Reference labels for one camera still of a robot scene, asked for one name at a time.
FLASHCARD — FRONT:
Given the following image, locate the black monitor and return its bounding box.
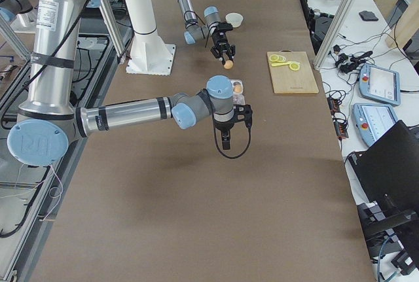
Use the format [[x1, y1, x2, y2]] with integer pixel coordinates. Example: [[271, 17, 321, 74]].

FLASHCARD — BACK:
[[349, 120, 418, 262]]

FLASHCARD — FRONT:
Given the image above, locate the aluminium frame post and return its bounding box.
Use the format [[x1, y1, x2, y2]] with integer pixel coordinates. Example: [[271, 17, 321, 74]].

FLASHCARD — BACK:
[[313, 0, 355, 71]]

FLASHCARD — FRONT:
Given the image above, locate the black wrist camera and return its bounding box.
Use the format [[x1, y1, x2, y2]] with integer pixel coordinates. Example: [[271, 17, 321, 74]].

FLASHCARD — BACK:
[[234, 104, 253, 130], [215, 22, 233, 34]]

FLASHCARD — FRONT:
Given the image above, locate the clear plastic egg box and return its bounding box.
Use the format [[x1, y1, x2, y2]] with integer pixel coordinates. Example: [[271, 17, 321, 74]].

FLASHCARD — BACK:
[[230, 79, 246, 105]]

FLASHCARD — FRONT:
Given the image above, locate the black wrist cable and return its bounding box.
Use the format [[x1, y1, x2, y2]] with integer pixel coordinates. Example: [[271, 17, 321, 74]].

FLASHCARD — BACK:
[[212, 121, 252, 160]]

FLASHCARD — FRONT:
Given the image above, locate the white bowl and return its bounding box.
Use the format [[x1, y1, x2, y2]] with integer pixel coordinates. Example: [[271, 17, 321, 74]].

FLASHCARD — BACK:
[[225, 12, 244, 28]]

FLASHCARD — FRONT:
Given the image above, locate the blue teach pendant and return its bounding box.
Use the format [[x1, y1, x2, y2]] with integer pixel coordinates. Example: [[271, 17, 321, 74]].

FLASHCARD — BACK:
[[359, 63, 401, 106], [352, 103, 399, 147]]

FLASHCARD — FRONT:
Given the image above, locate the white pillar with base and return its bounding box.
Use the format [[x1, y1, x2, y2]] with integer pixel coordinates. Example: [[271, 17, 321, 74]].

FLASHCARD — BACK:
[[125, 0, 175, 76]]

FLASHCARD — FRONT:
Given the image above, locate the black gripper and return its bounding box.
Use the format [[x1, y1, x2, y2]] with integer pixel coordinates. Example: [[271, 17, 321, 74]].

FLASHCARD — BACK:
[[210, 35, 236, 62], [214, 120, 234, 150]]

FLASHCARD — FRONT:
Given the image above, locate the brown egg in box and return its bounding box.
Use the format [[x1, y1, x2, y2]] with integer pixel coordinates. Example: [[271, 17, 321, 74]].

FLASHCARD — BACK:
[[234, 84, 243, 94]]

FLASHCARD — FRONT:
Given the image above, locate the wooden cutting board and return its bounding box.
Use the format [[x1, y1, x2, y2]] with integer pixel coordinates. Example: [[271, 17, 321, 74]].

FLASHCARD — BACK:
[[266, 51, 319, 95]]

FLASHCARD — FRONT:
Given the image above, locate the brown egg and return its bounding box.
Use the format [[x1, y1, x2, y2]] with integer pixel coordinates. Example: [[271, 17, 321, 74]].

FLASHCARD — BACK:
[[223, 60, 234, 69], [234, 84, 243, 94]]

